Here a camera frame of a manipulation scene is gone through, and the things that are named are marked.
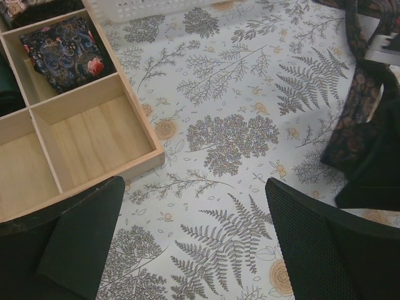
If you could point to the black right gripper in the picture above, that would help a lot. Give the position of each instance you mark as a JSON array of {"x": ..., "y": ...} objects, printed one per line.
[{"x": 385, "y": 48}]

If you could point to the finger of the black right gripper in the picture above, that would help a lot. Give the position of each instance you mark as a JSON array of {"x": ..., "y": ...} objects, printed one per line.
[{"x": 375, "y": 183}]

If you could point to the rolled dark green tie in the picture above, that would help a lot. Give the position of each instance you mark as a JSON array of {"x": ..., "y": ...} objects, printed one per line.
[{"x": 11, "y": 99}]

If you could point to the rolled navy paisley rose tie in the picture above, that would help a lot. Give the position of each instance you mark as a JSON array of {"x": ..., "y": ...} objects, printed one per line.
[{"x": 66, "y": 54}]

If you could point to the rolled pink floral dark tie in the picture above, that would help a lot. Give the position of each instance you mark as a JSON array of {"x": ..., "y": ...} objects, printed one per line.
[{"x": 17, "y": 14}]

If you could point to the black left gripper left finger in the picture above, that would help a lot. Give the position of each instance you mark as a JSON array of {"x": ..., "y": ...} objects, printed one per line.
[{"x": 60, "y": 251}]

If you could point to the wooden compartment tray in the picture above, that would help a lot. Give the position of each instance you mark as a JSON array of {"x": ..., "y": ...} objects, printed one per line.
[{"x": 59, "y": 145}]

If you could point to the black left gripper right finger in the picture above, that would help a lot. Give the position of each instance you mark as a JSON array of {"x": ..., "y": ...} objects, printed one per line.
[{"x": 330, "y": 253}]

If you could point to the white plastic mesh basket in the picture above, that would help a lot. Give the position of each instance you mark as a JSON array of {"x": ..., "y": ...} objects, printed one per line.
[{"x": 121, "y": 11}]

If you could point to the brown paisley patterned tie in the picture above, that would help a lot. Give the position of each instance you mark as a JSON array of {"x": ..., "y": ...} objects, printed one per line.
[{"x": 357, "y": 127}]

